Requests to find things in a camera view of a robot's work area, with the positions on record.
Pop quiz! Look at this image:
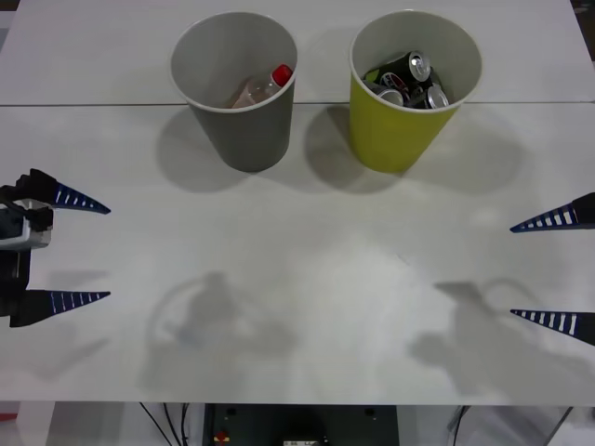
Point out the black can with red print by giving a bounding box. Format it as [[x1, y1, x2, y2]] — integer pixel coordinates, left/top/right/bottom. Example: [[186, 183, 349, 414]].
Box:
[[378, 72, 413, 93]]

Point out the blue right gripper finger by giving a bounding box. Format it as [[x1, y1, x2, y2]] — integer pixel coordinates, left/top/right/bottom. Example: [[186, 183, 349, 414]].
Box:
[[509, 191, 595, 233], [509, 308, 595, 348]]

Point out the black cable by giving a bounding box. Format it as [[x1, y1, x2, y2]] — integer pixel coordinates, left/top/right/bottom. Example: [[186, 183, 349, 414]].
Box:
[[447, 405, 469, 434], [138, 401, 180, 446]]

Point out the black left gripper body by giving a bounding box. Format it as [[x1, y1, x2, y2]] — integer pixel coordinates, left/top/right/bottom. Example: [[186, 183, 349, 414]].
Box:
[[0, 249, 33, 321]]

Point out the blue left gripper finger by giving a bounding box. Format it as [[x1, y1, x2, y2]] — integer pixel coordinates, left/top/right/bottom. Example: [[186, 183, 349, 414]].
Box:
[[7, 289, 112, 329], [0, 168, 112, 216]]

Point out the black can with silver top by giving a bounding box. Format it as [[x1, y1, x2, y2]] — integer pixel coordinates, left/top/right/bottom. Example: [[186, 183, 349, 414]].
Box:
[[378, 49, 433, 85], [424, 83, 451, 110]]

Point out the silver-topped can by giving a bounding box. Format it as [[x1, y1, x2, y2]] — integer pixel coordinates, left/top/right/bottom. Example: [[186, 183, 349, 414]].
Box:
[[375, 85, 405, 106]]

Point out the clear bottle with red cap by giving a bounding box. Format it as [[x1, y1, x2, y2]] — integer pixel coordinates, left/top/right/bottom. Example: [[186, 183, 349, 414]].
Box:
[[227, 63, 295, 111]]

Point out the yellow-green plastic bin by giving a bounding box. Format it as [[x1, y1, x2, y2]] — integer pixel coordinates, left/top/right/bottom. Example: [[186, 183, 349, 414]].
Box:
[[348, 7, 483, 175]]

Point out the grey plastic bin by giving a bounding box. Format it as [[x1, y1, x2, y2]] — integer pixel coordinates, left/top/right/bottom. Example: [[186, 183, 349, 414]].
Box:
[[169, 12, 299, 173]]

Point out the dark robot base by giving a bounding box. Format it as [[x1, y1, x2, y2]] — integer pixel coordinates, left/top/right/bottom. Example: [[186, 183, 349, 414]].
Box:
[[204, 402, 399, 446]]

